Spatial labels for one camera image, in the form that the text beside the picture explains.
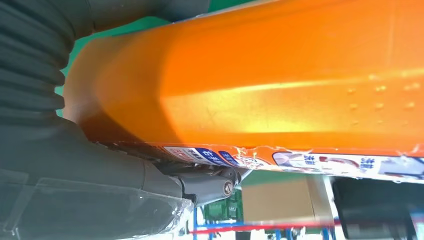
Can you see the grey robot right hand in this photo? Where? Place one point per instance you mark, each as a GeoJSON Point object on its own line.
{"type": "Point", "coordinates": [82, 185]}

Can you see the green plastic crate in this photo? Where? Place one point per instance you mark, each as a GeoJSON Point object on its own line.
{"type": "Point", "coordinates": [218, 210]}

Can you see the red horizontal bar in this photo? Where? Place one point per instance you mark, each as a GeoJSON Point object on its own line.
{"type": "Point", "coordinates": [265, 228]}

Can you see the brown cardboard box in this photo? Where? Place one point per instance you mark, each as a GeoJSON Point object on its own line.
{"type": "Point", "coordinates": [278, 200]}

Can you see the black carrying case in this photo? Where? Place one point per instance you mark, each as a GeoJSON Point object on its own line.
{"type": "Point", "coordinates": [371, 205]}

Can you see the blue metal frame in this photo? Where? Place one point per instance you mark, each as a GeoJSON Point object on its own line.
{"type": "Point", "coordinates": [195, 225]}

